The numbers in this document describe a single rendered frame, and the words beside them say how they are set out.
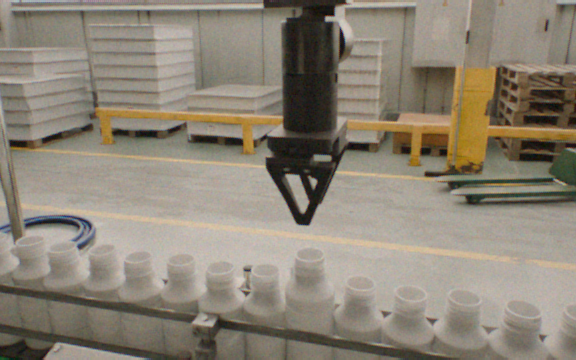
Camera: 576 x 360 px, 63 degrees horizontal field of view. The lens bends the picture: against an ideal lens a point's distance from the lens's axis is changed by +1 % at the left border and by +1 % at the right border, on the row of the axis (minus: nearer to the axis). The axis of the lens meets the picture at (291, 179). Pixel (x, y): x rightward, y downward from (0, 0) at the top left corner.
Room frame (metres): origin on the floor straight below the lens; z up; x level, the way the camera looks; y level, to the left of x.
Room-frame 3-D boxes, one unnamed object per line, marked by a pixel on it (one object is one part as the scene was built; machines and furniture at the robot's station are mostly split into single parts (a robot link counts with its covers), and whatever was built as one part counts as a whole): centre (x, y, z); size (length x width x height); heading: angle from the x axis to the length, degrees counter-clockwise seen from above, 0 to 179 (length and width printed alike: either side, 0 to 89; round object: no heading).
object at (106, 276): (0.58, 0.26, 1.08); 0.06 x 0.06 x 0.17
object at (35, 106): (6.54, 3.60, 0.42); 1.23 x 1.04 x 0.83; 167
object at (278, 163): (0.47, -0.02, 1.30); 0.07 x 0.07 x 0.09; 75
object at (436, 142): (6.06, -1.90, 0.16); 1.23 x 1.02 x 0.31; 163
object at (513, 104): (5.76, -3.15, 0.51); 1.26 x 1.08 x 1.02; 165
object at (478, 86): (4.78, -1.82, 0.55); 0.40 x 0.34 x 1.10; 75
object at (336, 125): (0.48, -0.02, 1.37); 0.10 x 0.07 x 0.07; 165
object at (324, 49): (0.49, -0.02, 1.43); 0.07 x 0.06 x 0.07; 164
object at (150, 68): (7.14, 2.13, 0.76); 1.25 x 1.03 x 1.52; 167
